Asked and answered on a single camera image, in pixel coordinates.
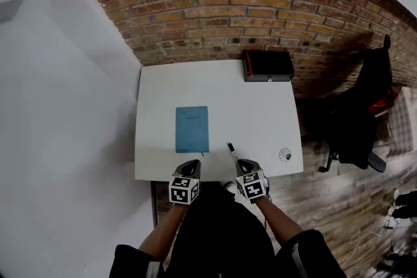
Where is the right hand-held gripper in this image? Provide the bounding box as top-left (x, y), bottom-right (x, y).
top-left (235, 159), bottom-right (270, 205)

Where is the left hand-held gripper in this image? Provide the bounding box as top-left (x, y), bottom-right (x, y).
top-left (168, 159), bottom-right (202, 206)

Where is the black and white marker pen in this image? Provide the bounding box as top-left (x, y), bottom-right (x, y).
top-left (227, 142), bottom-right (242, 163)

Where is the blue notebook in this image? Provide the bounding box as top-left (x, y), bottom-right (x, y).
top-left (175, 105), bottom-right (210, 154)

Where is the small round grey tape roll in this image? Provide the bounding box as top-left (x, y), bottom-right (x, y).
top-left (278, 147), bottom-right (293, 163)

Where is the black storage box red edge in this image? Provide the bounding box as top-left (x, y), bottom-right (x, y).
top-left (242, 49), bottom-right (295, 83)

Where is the person's right forearm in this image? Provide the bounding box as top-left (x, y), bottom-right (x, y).
top-left (255, 197), bottom-right (306, 245)

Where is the person's left forearm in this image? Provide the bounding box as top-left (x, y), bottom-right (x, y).
top-left (138, 203), bottom-right (190, 260)

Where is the white table top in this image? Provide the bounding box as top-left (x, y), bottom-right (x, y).
top-left (134, 58), bottom-right (304, 225)

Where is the black office chair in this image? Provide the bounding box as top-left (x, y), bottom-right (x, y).
top-left (299, 34), bottom-right (392, 174)

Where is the person's right white shoe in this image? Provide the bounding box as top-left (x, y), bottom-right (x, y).
top-left (221, 181), bottom-right (237, 197)

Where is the person's black clothing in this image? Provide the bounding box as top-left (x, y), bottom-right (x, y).
top-left (109, 187), bottom-right (348, 278)

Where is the checked cloth covered table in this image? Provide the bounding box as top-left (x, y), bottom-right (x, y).
top-left (387, 87), bottom-right (417, 158)

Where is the white cable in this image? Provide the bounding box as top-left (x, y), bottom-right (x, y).
top-left (341, 230), bottom-right (384, 266)

